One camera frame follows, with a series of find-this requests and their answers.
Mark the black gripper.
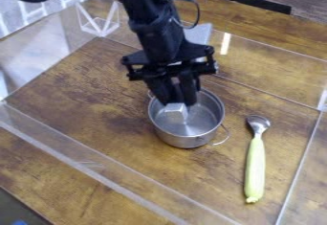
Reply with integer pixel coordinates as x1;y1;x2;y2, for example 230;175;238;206
122;21;218;106

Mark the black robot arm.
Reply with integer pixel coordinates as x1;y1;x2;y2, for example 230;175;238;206
118;0;218;106

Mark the silver metal pot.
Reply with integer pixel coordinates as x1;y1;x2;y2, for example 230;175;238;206
148;89;230;149

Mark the black strip on table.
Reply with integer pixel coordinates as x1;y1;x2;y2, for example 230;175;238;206
228;0;291;15

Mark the clear acrylic enclosure wall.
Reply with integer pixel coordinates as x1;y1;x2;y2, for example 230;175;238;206
0;0;327;225

